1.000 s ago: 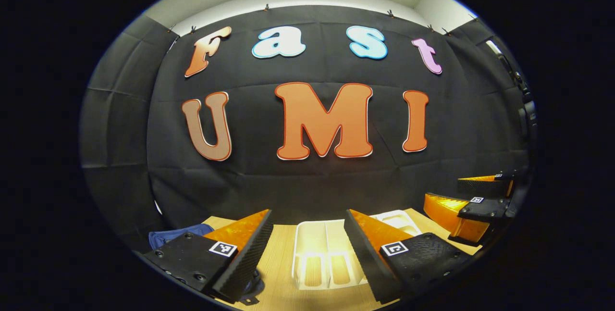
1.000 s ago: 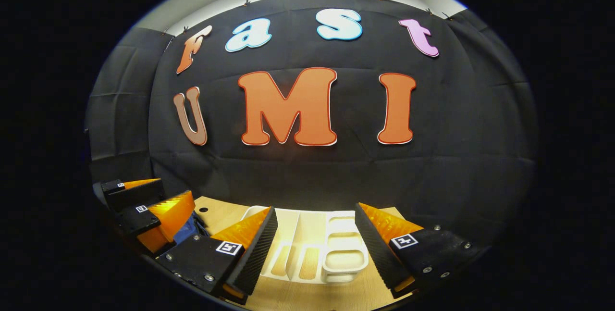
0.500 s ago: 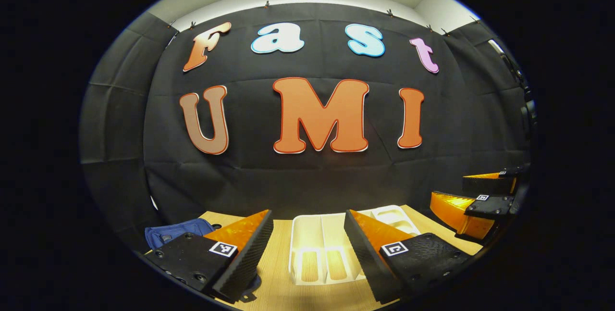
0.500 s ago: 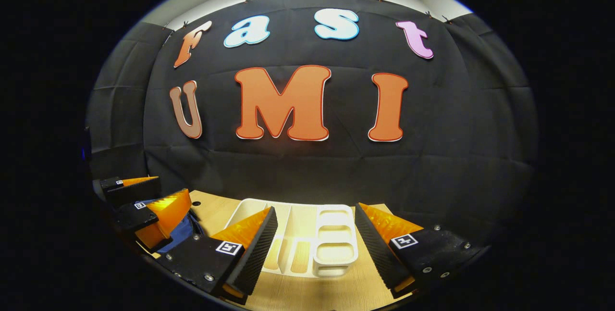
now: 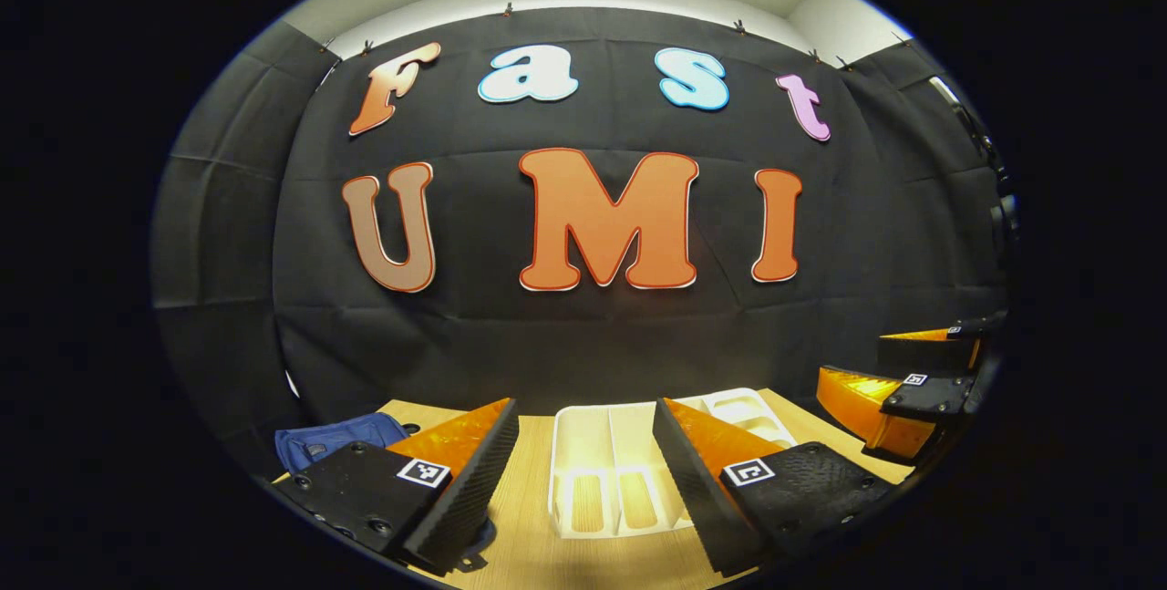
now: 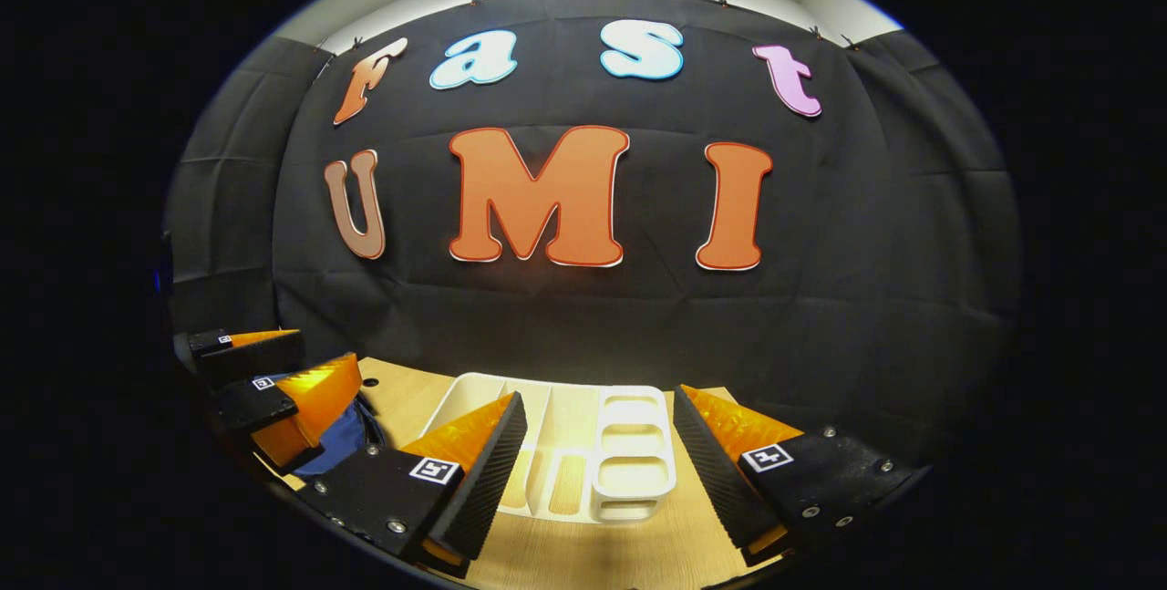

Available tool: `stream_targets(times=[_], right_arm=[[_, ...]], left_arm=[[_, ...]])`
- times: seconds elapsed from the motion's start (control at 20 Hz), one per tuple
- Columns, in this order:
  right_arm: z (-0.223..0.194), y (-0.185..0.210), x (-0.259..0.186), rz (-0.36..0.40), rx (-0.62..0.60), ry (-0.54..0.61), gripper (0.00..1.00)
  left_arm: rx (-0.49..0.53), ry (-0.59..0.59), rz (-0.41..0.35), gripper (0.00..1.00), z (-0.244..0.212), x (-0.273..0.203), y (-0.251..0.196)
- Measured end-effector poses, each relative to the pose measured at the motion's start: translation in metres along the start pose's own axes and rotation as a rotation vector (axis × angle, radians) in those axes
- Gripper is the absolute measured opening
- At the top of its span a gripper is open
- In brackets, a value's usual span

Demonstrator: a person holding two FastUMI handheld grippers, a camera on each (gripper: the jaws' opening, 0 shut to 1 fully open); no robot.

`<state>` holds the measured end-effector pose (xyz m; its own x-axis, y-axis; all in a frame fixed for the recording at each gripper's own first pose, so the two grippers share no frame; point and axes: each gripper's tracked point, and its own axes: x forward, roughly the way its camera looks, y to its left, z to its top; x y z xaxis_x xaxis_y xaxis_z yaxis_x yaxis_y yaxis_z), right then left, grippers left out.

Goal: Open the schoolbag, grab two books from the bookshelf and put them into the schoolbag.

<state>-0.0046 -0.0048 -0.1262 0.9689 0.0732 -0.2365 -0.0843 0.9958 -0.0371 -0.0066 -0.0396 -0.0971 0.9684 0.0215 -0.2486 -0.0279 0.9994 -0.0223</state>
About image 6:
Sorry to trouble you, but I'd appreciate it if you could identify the white bookshelf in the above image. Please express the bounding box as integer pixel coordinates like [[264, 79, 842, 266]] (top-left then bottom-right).
[[419, 373, 677, 524]]

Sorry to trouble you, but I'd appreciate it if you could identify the blue schoolbag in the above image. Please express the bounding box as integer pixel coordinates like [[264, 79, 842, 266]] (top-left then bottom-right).
[[292, 394, 386, 480]]

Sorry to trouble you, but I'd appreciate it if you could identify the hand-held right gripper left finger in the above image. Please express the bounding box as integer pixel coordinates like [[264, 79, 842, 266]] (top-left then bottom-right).
[[296, 391, 530, 577]]

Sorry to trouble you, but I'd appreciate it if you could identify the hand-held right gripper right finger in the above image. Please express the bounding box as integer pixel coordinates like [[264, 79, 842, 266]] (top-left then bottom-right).
[[673, 383, 931, 568]]

